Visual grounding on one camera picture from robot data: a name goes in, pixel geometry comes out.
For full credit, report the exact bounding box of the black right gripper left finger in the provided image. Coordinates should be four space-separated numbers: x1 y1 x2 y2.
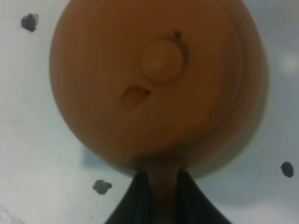
106 171 161 224

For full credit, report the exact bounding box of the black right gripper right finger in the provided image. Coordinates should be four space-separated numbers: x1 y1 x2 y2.
175 171 230 224

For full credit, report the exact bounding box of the brown clay teapot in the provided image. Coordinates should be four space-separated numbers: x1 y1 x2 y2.
50 0 265 224

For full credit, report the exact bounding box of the beige round teapot coaster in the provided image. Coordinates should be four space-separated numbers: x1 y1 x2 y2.
187 44 271 178

